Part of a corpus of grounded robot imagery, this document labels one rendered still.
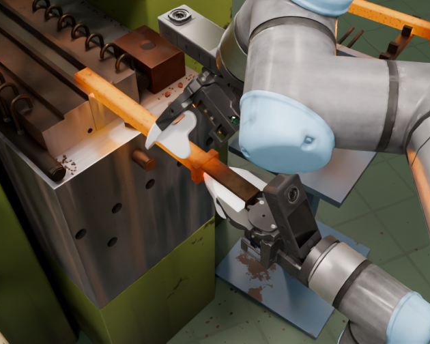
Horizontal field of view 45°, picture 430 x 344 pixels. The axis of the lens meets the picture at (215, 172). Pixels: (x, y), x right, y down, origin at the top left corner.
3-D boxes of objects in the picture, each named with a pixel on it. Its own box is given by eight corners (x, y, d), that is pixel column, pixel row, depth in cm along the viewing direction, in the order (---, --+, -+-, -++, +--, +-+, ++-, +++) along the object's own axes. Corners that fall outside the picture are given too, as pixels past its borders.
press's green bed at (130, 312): (215, 298, 172) (215, 216, 137) (125, 381, 154) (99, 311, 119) (111, 203, 198) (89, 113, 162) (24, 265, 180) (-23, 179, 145)
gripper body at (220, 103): (216, 151, 64) (256, 110, 53) (173, 97, 64) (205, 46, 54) (256, 120, 68) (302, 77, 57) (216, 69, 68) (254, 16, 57)
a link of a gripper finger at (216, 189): (192, 204, 79) (239, 238, 74) (190, 179, 74) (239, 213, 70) (206, 192, 80) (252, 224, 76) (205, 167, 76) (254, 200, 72)
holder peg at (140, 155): (156, 166, 96) (155, 156, 94) (145, 174, 95) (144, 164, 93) (142, 155, 98) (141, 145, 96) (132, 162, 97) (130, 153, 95)
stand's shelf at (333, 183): (408, 109, 136) (410, 104, 134) (338, 208, 115) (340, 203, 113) (308, 67, 147) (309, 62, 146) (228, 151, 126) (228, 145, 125)
